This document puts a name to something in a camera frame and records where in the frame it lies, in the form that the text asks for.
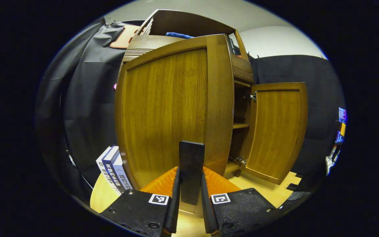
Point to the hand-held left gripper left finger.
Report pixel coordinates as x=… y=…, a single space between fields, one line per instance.
x=175 y=210

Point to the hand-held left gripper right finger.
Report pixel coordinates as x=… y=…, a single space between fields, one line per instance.
x=206 y=214

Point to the wooden cabinet door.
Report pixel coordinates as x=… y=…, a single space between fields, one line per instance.
x=163 y=115
x=275 y=131

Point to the pale blue spine book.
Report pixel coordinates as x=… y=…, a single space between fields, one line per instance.
x=123 y=179

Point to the dark blue spine book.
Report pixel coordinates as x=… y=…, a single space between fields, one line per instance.
x=110 y=171

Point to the white spine book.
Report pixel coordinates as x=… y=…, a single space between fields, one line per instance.
x=101 y=164

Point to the black backdrop cloth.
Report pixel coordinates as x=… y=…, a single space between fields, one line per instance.
x=90 y=108

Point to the row of upright books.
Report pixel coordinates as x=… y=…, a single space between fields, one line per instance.
x=232 y=46

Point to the blue folded cloth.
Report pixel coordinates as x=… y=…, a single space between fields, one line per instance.
x=178 y=35

